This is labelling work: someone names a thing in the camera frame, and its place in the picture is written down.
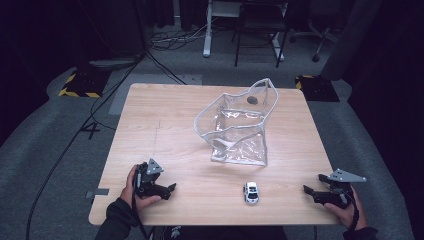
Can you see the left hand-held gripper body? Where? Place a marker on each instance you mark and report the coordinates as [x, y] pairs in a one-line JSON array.
[[150, 181]]

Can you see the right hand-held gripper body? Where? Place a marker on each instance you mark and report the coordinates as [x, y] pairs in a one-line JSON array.
[[336, 193]]

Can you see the person's left hand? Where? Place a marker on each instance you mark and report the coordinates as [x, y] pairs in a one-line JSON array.
[[128, 193]]

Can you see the person's right hand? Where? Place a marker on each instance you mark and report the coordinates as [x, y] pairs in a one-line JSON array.
[[348, 215]]

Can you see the grey tape strip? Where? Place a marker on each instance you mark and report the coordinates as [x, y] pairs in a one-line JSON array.
[[99, 192]]

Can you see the white toy car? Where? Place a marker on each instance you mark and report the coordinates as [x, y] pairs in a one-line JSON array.
[[251, 192]]

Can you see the person's dark clothing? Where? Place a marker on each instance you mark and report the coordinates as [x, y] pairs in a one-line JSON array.
[[220, 233]]

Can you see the clear plastic bag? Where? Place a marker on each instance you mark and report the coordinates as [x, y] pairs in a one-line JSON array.
[[240, 133]]

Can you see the yellow black striped base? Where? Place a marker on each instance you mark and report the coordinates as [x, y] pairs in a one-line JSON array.
[[316, 87], [83, 85]]

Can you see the office chair wheeled base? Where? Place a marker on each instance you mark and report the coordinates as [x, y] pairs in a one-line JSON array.
[[318, 36]]

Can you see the grey curtain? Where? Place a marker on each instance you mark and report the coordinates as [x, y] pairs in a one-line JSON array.
[[353, 36]]

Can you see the dark stand with grey base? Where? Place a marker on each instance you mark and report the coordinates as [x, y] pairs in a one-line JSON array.
[[113, 36]]

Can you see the black chair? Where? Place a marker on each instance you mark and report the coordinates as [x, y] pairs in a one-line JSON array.
[[260, 23]]

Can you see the white desk frame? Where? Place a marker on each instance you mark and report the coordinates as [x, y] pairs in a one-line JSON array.
[[208, 33]]

